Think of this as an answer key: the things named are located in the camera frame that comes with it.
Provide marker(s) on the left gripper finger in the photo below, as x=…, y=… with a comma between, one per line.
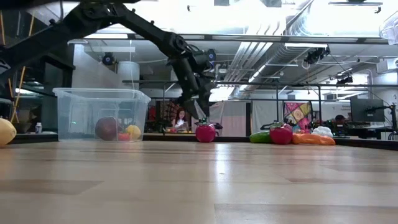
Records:
x=207, y=102
x=197, y=109

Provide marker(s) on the green cucumber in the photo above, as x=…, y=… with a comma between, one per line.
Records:
x=259, y=137

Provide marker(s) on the yellow lemon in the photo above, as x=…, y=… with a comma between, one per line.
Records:
x=134, y=131
x=6, y=132

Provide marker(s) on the dark red apple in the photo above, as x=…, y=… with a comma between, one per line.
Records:
x=106, y=129

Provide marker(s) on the orange carrot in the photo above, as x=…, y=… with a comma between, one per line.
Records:
x=314, y=140

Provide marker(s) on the white garlic bulb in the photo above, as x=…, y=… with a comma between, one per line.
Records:
x=322, y=131

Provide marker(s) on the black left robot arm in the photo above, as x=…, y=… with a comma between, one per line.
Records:
x=140, y=28

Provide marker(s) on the person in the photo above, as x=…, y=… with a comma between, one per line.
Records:
x=181, y=119
x=339, y=119

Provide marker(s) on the black robot of neighbouring rig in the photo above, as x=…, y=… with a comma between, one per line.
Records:
x=219, y=125

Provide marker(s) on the dark mandala tapestry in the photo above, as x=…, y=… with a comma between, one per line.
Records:
x=168, y=112

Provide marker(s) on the white hanging curtain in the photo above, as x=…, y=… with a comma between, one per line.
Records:
x=264, y=112
x=233, y=118

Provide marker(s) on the white cylindrical column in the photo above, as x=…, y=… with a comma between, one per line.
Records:
x=128, y=74

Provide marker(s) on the colourful patchwork tapestry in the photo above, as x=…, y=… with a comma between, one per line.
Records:
x=297, y=113

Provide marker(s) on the LED light bar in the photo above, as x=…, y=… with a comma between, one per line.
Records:
x=105, y=36

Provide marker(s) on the black ceiling track lights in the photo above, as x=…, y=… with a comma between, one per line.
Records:
x=315, y=56

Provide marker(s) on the black computer monitor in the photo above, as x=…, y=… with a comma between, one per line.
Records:
x=367, y=110

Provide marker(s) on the small white bottle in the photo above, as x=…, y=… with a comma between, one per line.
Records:
x=38, y=128

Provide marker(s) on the black ceiling camera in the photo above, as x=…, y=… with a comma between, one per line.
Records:
x=212, y=54
x=108, y=59

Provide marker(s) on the black aluminium table frame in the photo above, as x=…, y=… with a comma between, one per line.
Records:
x=174, y=137

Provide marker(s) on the silver ceiling duct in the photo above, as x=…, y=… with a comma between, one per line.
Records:
x=248, y=59

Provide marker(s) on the black frame crossbeam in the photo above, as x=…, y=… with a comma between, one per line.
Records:
x=248, y=38

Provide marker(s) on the black pipe frame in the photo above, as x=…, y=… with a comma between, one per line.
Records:
x=280, y=83

